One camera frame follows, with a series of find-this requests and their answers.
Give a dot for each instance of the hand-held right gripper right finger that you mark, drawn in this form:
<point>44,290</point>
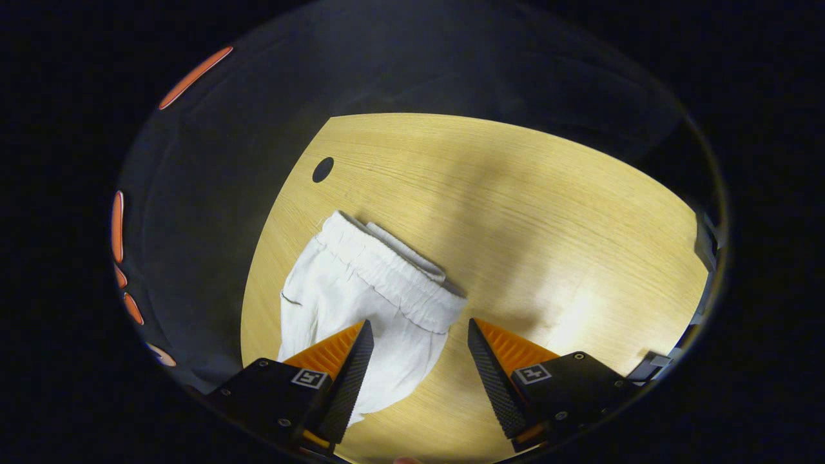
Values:
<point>496,386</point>

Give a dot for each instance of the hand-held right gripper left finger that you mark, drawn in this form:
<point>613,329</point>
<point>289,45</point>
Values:
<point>351,380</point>

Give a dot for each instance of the white jeans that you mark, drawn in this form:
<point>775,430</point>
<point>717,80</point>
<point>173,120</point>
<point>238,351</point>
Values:
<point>361,290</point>

